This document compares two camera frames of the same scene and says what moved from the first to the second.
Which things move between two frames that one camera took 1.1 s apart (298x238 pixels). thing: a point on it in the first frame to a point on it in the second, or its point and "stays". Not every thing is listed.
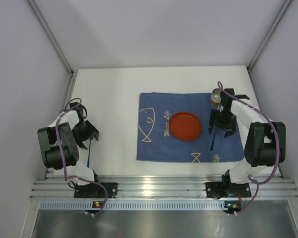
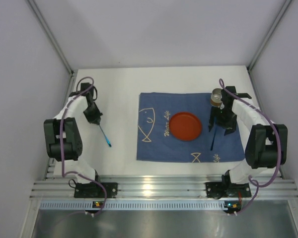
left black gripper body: (88, 134) to (95, 119)
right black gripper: (222, 123) stays
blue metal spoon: (215, 123) stays
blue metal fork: (90, 139) to (106, 137)
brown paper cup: (215, 97) stays
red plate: (185, 126) stays
